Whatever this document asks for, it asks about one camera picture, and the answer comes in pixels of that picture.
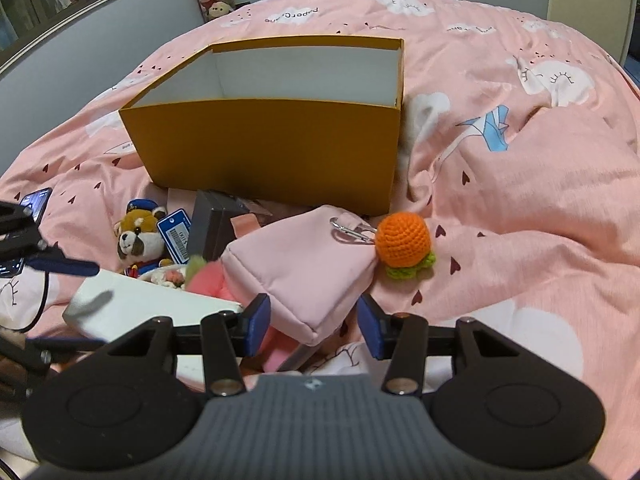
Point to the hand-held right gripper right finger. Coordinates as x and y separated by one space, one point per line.
370 325

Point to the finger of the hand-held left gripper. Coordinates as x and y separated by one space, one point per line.
65 264
60 344

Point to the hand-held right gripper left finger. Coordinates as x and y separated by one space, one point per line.
257 322

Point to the pink padded pouch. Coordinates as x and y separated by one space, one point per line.
300 270

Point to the red panda plush toy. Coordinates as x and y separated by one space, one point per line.
137 242

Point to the orange crocheted fruit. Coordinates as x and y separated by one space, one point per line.
402 240

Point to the white box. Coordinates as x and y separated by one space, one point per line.
150 305

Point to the dark grey small box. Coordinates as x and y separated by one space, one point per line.
210 230

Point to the orange cardboard box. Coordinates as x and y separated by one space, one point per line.
260 155

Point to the black smartphone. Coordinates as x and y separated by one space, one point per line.
37 200

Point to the pink printed blanket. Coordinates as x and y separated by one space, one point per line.
500 185

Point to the cream door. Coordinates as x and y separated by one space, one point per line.
585 0

